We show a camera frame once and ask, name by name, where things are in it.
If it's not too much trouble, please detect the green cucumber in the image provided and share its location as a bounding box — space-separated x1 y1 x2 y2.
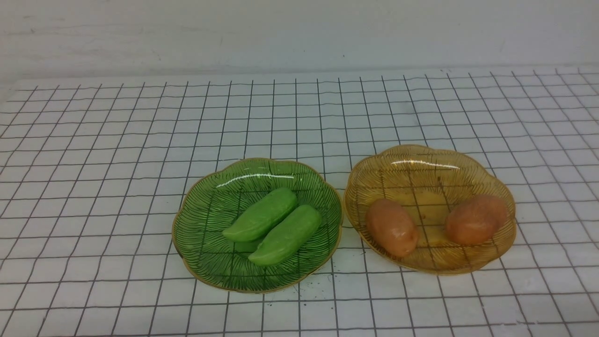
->
248 205 322 267
222 188 298 242

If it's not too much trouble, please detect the orange potato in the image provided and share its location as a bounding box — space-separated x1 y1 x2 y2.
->
445 195 508 245
365 198 419 258

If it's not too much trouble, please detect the green glass leaf plate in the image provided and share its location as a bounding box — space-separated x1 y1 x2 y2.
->
172 158 343 293

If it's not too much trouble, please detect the amber glass leaf plate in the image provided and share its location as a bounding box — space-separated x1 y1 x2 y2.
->
343 145 517 275

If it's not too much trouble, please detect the checkered white tablecloth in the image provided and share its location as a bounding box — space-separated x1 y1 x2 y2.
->
1 67 598 337

